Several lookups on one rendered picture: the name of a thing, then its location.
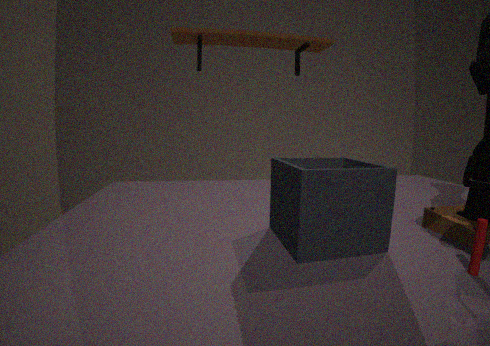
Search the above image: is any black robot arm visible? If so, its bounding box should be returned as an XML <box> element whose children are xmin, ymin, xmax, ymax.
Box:
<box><xmin>456</xmin><ymin>13</ymin><xmax>490</xmax><ymax>225</ymax></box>

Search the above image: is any red peg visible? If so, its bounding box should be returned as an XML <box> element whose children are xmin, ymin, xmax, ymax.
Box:
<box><xmin>468</xmin><ymin>218</ymin><xmax>489</xmax><ymax>276</ymax></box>

